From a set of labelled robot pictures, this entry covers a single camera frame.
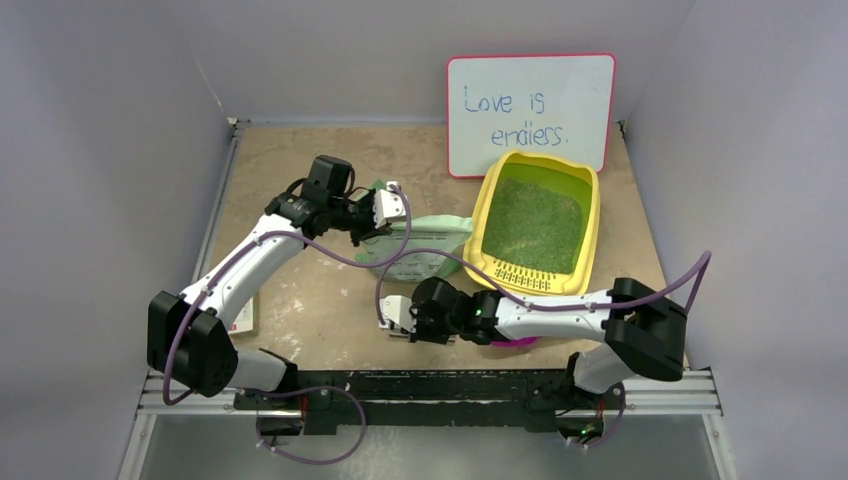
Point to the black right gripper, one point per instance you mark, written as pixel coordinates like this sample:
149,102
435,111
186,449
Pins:
416,324

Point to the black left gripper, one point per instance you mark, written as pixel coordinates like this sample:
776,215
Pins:
369,229

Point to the green cat litter bag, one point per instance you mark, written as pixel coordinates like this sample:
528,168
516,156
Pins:
445,233

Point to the purple plastic litter scoop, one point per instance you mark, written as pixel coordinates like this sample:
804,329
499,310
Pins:
517,343

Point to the yellow sifting litter tray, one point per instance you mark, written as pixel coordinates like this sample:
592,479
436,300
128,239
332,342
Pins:
522,279

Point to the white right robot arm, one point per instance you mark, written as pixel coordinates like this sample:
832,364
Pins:
637,331

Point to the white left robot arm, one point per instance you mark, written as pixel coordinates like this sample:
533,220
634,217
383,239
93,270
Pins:
188,337

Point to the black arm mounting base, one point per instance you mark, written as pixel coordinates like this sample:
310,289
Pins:
535,400

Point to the green cat litter granules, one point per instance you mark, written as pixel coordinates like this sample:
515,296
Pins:
534,227

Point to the small white red card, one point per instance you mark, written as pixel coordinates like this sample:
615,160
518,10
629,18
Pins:
246,321

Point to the pink framed whiteboard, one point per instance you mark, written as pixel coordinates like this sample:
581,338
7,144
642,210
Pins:
556,104

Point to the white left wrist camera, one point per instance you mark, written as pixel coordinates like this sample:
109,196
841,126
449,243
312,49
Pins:
388,205

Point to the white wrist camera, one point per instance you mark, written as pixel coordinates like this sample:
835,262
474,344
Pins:
395,316
388,205

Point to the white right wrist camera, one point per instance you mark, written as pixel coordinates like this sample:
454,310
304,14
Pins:
395,316

